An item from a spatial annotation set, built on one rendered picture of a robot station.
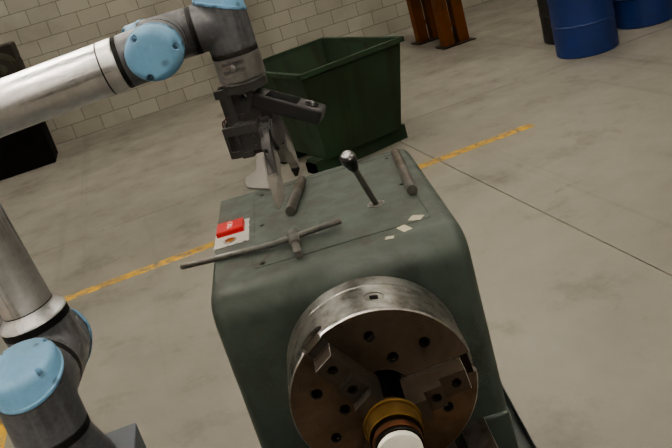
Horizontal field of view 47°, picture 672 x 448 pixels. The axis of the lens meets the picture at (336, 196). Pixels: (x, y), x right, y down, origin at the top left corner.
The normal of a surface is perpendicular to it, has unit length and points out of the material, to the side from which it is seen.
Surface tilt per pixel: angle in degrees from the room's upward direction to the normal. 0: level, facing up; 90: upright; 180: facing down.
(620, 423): 0
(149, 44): 90
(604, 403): 0
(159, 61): 90
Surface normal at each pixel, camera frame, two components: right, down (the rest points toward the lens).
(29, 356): -0.25, -0.86
